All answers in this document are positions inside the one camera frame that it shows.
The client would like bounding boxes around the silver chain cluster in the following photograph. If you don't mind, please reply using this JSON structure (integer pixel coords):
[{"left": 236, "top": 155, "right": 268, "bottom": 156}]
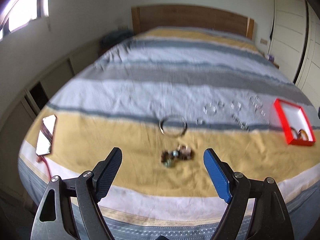
[{"left": 231, "top": 114, "right": 249, "bottom": 131}]

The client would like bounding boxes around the dark stone bead bracelet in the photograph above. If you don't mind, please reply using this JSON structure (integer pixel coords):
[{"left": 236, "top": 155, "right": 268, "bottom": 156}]
[{"left": 160, "top": 143, "right": 194, "bottom": 169}]

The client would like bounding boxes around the dark olive bangle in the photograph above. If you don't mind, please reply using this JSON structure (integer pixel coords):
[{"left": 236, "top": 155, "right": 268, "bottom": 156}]
[{"left": 290, "top": 127, "right": 299, "bottom": 140}]

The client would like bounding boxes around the amber orange bangle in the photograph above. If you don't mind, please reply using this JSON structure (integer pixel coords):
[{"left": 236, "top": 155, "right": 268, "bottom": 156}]
[{"left": 297, "top": 129, "right": 309, "bottom": 141}]

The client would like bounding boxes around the twisted silver bracelet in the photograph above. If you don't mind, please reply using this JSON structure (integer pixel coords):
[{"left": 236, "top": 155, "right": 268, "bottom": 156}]
[{"left": 203, "top": 103, "right": 217, "bottom": 116}]

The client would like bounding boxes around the long silver bead necklace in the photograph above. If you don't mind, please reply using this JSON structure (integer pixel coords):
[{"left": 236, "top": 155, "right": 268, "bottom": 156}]
[{"left": 248, "top": 94, "right": 267, "bottom": 117}]

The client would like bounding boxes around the silver cuff bangle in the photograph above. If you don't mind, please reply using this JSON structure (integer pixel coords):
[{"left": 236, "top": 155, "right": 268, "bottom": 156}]
[{"left": 158, "top": 115, "right": 188, "bottom": 138}]

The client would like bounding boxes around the red jewelry box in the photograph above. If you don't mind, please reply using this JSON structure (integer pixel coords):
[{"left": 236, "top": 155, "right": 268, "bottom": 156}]
[{"left": 273, "top": 98, "right": 316, "bottom": 146}]

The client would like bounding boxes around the smartphone with red case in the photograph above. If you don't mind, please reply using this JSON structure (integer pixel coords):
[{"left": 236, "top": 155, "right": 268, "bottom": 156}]
[{"left": 36, "top": 114, "right": 57, "bottom": 156}]

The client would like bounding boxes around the striped bed duvet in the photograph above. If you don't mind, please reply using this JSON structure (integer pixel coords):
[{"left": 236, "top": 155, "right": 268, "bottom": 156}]
[{"left": 18, "top": 27, "right": 319, "bottom": 239}]

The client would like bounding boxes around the wooden nightstand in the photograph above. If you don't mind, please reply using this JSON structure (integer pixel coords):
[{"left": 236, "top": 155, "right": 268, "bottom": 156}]
[{"left": 272, "top": 62, "right": 279, "bottom": 69}]

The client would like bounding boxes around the tissue box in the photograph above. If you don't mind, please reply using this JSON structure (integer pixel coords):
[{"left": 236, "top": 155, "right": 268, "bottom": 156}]
[{"left": 265, "top": 54, "right": 274, "bottom": 62}]

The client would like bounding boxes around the dark blanket on shelf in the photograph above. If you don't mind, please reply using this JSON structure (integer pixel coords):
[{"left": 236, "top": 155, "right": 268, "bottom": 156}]
[{"left": 99, "top": 29, "right": 135, "bottom": 49}]

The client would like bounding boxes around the white wardrobe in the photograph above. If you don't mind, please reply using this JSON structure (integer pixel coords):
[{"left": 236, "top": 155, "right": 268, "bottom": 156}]
[{"left": 268, "top": 0, "right": 319, "bottom": 108}]

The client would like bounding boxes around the wooden headboard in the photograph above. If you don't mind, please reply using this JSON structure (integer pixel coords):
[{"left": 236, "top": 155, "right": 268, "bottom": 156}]
[{"left": 131, "top": 4, "right": 254, "bottom": 40}]

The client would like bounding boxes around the window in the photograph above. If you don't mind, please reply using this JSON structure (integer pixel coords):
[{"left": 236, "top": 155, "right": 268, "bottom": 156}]
[{"left": 1, "top": 0, "right": 50, "bottom": 39}]

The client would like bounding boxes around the low white wall shelf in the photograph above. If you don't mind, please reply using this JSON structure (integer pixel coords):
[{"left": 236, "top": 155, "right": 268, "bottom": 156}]
[{"left": 1, "top": 40, "right": 100, "bottom": 203}]

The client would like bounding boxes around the wall socket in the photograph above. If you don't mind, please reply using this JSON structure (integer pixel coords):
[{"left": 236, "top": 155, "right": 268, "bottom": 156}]
[{"left": 260, "top": 38, "right": 268, "bottom": 45}]

